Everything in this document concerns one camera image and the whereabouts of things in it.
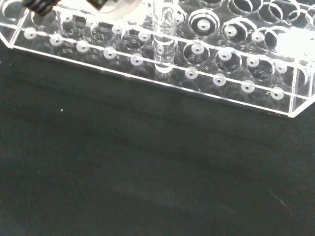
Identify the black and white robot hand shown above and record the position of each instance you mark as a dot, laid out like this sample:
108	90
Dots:
115	6

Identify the clear plastic test tube rack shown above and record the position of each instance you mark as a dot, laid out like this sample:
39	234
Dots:
221	59

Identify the black bench cloth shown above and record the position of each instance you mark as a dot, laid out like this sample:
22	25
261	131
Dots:
147	172

